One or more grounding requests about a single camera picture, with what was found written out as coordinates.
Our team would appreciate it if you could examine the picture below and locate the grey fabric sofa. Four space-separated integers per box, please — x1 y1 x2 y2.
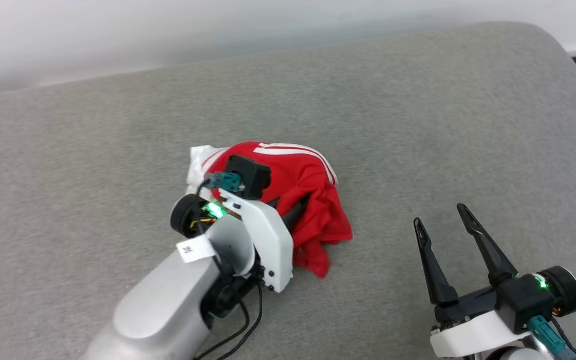
0 21 576 360

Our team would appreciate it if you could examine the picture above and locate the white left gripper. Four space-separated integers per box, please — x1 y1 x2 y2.
220 189 313 294

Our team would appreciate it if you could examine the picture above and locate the red and white garment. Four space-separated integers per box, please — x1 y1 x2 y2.
186 141 354 279

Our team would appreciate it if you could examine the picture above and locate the teal right camera connector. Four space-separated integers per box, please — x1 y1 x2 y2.
529 316 569 357

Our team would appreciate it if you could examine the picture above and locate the teal camera connector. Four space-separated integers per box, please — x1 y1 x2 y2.
203 171 245 193
529 316 569 357

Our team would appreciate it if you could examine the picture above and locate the teal left camera connector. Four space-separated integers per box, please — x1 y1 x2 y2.
203 171 245 193

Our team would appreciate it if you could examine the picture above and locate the white paper label tag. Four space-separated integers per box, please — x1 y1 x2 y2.
176 235 217 263

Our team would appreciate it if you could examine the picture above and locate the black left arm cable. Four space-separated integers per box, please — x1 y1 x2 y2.
195 282 264 360

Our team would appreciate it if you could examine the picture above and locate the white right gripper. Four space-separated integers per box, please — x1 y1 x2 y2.
414 203 534 358

